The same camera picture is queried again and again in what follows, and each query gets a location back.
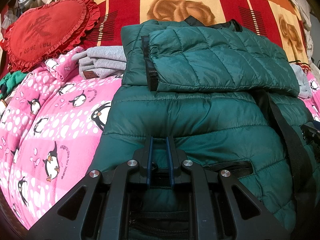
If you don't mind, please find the green quilted jacket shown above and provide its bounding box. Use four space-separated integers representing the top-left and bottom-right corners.
87 16 320 240

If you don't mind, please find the green cloth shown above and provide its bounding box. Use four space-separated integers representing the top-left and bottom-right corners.
0 71 23 98

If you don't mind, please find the red heart pillow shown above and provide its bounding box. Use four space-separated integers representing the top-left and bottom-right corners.
0 0 100 73

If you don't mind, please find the grey folded sweater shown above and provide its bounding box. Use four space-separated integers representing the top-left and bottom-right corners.
71 45 128 78

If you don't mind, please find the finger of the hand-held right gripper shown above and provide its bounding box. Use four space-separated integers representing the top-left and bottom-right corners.
301 122 320 152

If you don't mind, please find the grey cloth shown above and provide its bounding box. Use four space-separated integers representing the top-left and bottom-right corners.
290 64 313 99

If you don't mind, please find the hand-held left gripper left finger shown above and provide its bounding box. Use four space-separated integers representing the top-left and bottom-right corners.
25 135 154 240

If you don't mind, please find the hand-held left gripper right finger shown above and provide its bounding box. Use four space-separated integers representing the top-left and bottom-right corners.
166 135 293 240

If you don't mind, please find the pink penguin blanket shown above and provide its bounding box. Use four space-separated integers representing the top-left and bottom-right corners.
0 46 320 230

